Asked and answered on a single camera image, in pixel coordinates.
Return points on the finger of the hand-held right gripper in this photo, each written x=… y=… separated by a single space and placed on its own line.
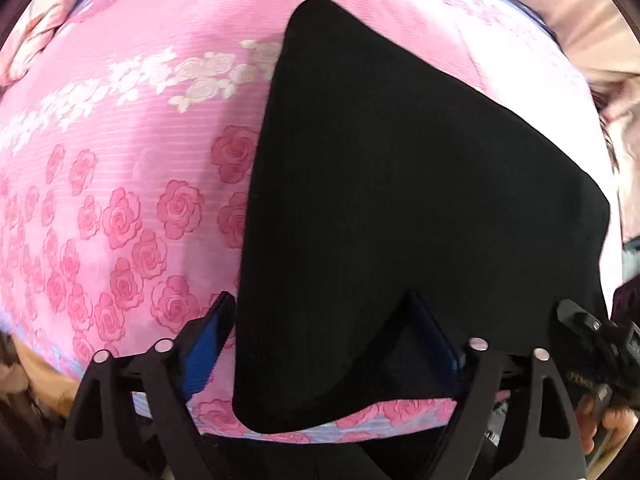
x=577 y=317

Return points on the beige cloth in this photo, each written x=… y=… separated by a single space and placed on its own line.
x=565 y=20

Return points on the white pink cat face pillow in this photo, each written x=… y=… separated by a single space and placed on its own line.
x=47 y=15

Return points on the pink rose print blanket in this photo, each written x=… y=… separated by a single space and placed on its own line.
x=130 y=170

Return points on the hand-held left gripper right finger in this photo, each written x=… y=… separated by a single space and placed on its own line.
x=482 y=390

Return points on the black pants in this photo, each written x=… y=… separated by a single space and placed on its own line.
x=400 y=220

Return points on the person's right hand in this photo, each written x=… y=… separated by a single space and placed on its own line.
x=615 y=422

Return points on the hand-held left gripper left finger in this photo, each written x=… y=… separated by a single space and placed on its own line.
x=202 y=357

